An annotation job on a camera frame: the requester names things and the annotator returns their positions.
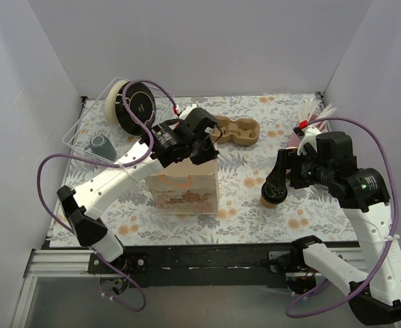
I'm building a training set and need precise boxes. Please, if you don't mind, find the black coffee cup lid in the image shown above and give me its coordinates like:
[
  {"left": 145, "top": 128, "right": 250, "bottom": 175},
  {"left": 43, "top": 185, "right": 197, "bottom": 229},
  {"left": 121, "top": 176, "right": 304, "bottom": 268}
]
[{"left": 261, "top": 182, "right": 288, "bottom": 197}]

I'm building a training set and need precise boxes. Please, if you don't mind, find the brown paper coffee cup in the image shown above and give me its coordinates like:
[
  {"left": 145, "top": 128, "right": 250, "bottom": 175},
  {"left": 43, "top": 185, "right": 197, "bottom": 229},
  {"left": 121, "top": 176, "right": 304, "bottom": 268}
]
[{"left": 260, "top": 195, "right": 286, "bottom": 208}]

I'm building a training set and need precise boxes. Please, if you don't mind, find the kraft paper takeout bag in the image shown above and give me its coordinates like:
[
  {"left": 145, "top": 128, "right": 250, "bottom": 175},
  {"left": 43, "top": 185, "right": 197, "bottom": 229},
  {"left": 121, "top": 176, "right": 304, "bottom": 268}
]
[{"left": 145, "top": 159, "right": 219, "bottom": 215}]

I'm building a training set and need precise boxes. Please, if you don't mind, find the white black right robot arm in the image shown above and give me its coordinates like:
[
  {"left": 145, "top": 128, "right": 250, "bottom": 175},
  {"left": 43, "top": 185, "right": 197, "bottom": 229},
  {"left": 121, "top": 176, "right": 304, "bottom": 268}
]
[{"left": 261, "top": 132, "right": 401, "bottom": 325}]

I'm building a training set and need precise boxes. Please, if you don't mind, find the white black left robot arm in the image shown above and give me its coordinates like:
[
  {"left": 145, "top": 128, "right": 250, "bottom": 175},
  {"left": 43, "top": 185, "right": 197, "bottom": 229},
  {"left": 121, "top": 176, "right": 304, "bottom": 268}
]
[{"left": 57, "top": 107, "right": 218, "bottom": 273}]

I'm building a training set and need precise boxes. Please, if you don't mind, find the stack of paper cups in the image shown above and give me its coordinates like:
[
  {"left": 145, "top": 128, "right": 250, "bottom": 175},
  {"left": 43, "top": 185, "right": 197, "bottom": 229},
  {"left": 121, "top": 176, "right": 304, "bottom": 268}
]
[{"left": 285, "top": 147, "right": 298, "bottom": 182}]

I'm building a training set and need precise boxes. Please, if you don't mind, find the brown pulp cup carrier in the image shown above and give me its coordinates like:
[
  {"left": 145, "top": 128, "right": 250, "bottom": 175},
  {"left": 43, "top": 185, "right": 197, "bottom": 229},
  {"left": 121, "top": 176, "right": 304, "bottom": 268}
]
[{"left": 210, "top": 115, "right": 260, "bottom": 146}]

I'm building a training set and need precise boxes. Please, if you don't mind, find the pink straw holder cup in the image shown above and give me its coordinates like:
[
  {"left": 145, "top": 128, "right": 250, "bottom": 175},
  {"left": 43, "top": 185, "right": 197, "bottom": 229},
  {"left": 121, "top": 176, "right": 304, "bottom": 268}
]
[{"left": 287, "top": 114, "right": 328, "bottom": 147}]

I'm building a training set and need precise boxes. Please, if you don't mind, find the floral patterned tablecloth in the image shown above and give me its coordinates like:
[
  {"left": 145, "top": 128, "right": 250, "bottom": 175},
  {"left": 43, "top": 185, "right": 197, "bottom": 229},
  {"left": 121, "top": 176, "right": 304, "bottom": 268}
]
[{"left": 49, "top": 92, "right": 361, "bottom": 247}]

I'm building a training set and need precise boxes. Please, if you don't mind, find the dark green mug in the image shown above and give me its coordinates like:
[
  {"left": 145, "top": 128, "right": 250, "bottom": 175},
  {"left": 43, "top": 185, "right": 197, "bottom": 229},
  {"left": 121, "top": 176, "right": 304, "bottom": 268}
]
[{"left": 85, "top": 135, "right": 117, "bottom": 162}]

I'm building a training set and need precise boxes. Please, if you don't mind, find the cream round plate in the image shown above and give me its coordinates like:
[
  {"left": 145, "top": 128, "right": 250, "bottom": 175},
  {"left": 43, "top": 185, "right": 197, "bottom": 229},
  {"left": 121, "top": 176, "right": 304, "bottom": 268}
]
[{"left": 104, "top": 79, "right": 128, "bottom": 126}]

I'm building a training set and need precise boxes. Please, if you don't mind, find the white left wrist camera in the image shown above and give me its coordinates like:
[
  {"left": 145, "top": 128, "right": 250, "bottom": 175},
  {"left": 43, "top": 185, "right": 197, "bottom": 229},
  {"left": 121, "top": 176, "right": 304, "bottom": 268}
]
[{"left": 176, "top": 104, "right": 198, "bottom": 120}]

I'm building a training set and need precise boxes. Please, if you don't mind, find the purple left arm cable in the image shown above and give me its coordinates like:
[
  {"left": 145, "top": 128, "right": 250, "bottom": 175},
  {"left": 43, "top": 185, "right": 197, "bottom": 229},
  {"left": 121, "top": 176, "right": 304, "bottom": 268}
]
[{"left": 38, "top": 80, "right": 180, "bottom": 312}]

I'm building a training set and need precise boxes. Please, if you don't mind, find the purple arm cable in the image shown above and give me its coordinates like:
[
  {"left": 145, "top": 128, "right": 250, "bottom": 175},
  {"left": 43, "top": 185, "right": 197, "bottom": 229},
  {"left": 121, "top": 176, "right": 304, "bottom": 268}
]
[
  {"left": 38, "top": 80, "right": 180, "bottom": 312},
  {"left": 285, "top": 118, "right": 401, "bottom": 318}
]

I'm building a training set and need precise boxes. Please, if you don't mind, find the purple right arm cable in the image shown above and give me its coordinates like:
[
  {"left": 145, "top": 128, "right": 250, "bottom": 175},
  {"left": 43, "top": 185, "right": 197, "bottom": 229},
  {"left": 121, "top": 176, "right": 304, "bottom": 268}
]
[{"left": 285, "top": 118, "right": 401, "bottom": 318}]

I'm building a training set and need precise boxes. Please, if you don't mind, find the black table front rail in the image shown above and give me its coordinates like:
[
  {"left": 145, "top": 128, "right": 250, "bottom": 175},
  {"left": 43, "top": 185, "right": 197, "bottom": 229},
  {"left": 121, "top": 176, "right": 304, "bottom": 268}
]
[{"left": 125, "top": 243, "right": 292, "bottom": 288}]

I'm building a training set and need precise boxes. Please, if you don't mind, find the aluminium frame rail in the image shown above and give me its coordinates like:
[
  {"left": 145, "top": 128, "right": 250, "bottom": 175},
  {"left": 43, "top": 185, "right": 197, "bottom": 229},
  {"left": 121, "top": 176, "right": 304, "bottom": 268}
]
[{"left": 10, "top": 247, "right": 401, "bottom": 328}]

